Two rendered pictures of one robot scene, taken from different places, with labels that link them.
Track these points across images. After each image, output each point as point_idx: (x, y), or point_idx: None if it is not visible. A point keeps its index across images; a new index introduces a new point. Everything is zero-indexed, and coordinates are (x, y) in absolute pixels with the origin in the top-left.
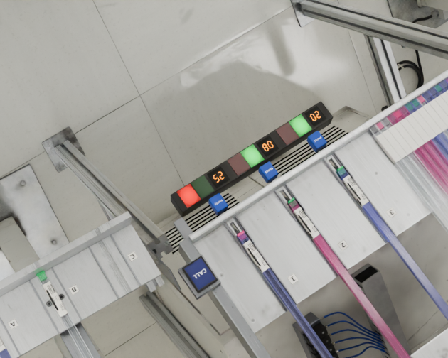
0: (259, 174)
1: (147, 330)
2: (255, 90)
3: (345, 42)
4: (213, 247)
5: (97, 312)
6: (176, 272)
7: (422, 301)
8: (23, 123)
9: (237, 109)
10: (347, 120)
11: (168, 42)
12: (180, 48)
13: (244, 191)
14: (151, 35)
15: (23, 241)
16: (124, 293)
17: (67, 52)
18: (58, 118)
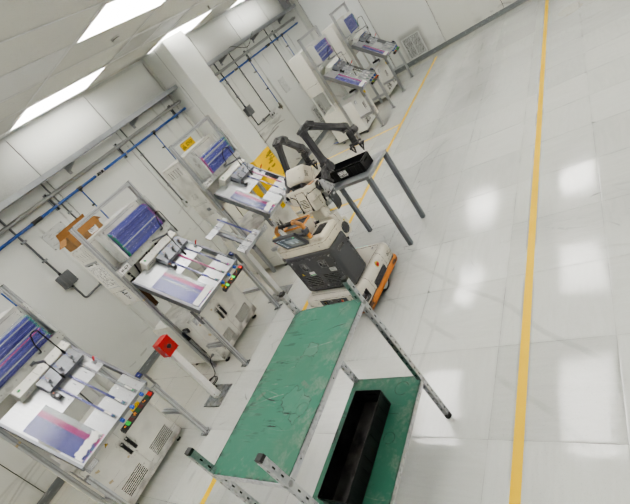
0: (236, 330)
1: None
2: (247, 346)
3: (232, 370)
4: (231, 261)
5: (256, 304)
6: (241, 295)
7: None
8: None
9: (249, 341)
10: (222, 351)
11: (270, 331)
12: (267, 333)
13: (237, 323)
14: (274, 328)
15: (272, 284)
16: (240, 245)
17: (287, 312)
18: (282, 307)
